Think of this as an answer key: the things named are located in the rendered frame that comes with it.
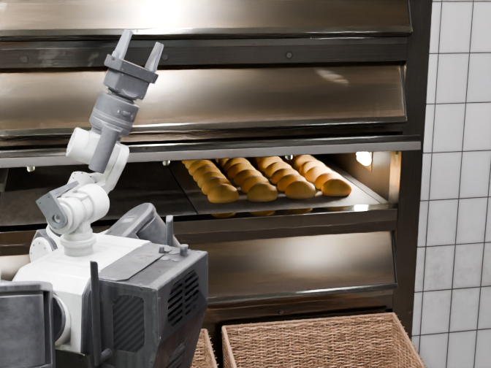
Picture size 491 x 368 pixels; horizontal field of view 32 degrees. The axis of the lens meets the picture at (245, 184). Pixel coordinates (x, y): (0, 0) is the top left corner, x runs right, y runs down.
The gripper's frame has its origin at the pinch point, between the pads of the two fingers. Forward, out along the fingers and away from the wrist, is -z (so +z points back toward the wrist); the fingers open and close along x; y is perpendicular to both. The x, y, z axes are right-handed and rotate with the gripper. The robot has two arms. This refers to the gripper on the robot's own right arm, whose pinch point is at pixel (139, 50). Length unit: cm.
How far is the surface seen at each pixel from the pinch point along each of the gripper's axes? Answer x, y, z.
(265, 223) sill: -78, 25, 33
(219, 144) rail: -48, 23, 15
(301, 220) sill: -87, 21, 29
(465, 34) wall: -108, 9, -41
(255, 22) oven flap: -52, 33, -19
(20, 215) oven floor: -25, 68, 58
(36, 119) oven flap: -12, 54, 28
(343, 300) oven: -109, 12, 48
